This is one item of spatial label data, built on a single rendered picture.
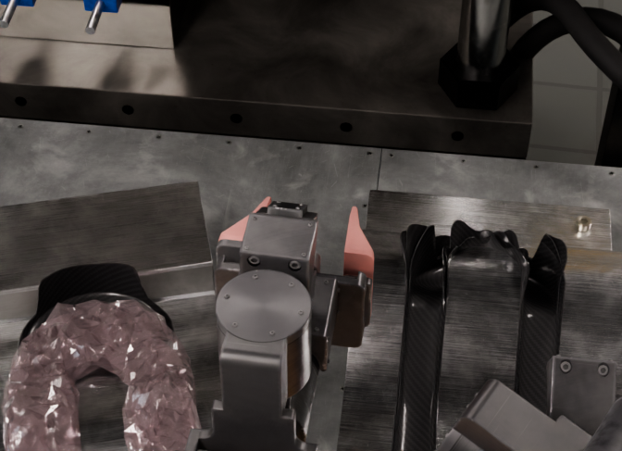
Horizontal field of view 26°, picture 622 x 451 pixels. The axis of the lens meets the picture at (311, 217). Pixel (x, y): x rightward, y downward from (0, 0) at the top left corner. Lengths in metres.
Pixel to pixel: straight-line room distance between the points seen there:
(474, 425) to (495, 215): 0.64
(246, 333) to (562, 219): 0.74
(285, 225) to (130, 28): 0.97
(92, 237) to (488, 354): 0.41
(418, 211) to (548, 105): 1.48
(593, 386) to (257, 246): 0.26
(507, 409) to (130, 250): 0.60
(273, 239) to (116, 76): 0.95
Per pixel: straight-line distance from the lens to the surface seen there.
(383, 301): 1.29
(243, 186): 1.56
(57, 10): 1.78
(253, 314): 0.79
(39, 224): 1.40
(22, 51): 1.81
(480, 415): 0.84
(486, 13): 1.61
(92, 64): 1.77
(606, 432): 0.81
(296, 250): 0.81
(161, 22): 1.75
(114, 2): 1.71
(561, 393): 0.93
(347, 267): 0.92
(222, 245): 0.92
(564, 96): 2.94
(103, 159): 1.61
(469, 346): 1.28
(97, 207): 1.40
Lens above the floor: 1.91
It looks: 46 degrees down
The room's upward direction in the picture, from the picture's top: straight up
